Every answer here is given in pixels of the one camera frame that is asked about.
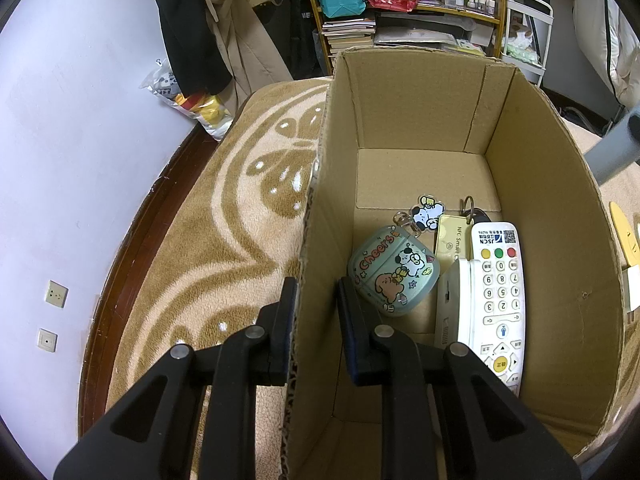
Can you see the stack of books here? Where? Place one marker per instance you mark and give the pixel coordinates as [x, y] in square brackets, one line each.
[347, 35]

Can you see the white power bank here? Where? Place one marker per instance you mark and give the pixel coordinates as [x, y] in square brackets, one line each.
[450, 305]

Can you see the black coat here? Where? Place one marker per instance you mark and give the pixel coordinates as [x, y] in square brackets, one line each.
[190, 45]

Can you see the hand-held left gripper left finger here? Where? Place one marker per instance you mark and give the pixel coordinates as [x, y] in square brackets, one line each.
[282, 330]

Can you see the dark wooden bed frame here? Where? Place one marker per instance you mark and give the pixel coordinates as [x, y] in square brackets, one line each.
[125, 260]

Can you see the cream padded chair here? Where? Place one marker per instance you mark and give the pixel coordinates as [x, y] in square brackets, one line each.
[620, 50]

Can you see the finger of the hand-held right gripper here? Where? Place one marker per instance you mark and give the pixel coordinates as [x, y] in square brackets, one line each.
[636, 127]

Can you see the white wall socket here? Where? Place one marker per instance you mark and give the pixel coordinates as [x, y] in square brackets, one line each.
[56, 293]

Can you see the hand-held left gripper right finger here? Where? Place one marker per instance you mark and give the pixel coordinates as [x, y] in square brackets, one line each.
[350, 330]

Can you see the gold key tag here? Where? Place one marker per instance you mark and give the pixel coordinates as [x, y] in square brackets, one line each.
[450, 240]

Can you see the light blue tube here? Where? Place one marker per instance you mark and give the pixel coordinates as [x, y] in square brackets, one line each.
[612, 150]

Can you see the green tissue pack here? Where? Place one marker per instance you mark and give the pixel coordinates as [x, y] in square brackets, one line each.
[522, 52]

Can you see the toy skateboard deck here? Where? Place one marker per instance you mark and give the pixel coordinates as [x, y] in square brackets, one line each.
[625, 232]

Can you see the plastic bag with packets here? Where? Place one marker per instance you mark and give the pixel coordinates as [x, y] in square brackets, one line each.
[195, 105]

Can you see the wooden shelf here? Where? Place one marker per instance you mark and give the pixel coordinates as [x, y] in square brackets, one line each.
[465, 12]

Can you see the pile of papers and notebooks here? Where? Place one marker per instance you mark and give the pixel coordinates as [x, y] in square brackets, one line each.
[425, 35]

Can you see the white round-hole wall outlet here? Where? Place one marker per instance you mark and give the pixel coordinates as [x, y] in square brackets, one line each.
[47, 341]

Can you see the beige coat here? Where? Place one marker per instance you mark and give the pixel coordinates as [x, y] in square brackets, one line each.
[250, 60]

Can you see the green earphone case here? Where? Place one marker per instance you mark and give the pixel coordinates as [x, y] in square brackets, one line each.
[395, 275]

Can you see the black tote bag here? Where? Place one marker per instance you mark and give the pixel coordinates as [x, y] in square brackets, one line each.
[300, 35]

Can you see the white remote control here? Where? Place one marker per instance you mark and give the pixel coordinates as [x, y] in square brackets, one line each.
[500, 300]

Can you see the cardboard box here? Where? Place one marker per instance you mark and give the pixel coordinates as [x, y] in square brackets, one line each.
[550, 210]

